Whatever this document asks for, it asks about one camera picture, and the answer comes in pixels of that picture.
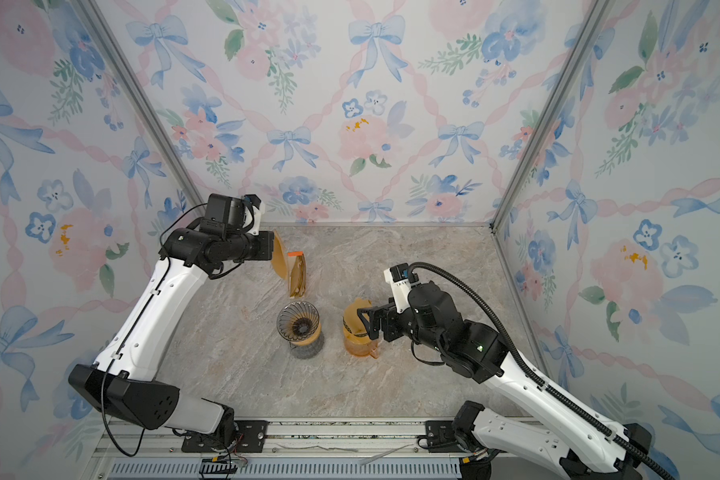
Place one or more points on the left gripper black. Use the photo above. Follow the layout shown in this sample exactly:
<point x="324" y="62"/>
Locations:
<point x="267" y="241"/>

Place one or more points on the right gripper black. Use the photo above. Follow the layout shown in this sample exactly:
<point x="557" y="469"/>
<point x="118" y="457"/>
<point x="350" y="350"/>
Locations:
<point x="392" y="318"/>

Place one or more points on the brown paper coffee filter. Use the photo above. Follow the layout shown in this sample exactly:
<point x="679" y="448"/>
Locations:
<point x="353" y="327"/>

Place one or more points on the grey ribbed dripper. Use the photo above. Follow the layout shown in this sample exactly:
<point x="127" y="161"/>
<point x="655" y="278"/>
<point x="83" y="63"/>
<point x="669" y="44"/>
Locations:
<point x="299" y="323"/>

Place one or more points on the orange glass carafe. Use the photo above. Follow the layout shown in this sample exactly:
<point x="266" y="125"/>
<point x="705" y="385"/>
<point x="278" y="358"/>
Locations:
<point x="361" y="346"/>

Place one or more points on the grey glass carafe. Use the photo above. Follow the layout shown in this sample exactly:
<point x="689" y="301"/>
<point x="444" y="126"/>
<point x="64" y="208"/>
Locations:
<point x="304" y="352"/>

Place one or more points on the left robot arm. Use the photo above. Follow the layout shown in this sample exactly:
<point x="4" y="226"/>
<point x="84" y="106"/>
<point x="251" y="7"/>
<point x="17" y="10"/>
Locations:
<point x="121" y="382"/>

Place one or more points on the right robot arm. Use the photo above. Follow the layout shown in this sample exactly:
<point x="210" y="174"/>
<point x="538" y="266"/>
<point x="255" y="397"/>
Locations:
<point x="568" y="438"/>

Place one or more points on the coffee filter pack orange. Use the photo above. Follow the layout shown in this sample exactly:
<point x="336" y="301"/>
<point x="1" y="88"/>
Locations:
<point x="296" y="278"/>

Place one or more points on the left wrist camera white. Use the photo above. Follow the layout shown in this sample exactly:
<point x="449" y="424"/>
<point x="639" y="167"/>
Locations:
<point x="254" y="208"/>

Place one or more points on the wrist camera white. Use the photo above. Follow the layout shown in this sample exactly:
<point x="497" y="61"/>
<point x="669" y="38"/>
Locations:
<point x="254" y="208"/>
<point x="401" y="282"/>

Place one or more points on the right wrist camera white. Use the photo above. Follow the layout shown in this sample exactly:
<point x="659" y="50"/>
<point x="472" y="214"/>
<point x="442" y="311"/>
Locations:
<point x="401" y="282"/>

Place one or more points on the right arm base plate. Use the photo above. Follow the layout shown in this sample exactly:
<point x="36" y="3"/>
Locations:
<point x="440" y="437"/>

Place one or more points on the left aluminium corner post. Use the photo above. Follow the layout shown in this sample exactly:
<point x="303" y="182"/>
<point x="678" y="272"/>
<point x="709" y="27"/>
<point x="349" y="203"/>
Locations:
<point x="94" y="20"/>

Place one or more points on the aluminium corner post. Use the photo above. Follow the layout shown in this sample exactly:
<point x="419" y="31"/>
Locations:
<point x="94" y="20"/>
<point x="590" y="28"/>

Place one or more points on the aluminium mounting rail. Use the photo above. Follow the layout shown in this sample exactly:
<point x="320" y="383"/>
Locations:
<point x="314" y="449"/>

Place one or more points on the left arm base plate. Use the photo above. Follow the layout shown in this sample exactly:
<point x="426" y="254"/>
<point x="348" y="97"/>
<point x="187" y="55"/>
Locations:
<point x="248" y="437"/>

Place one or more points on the right aluminium corner post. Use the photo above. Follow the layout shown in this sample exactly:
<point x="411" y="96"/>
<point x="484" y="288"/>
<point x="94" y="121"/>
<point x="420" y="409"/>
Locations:
<point x="590" y="28"/>

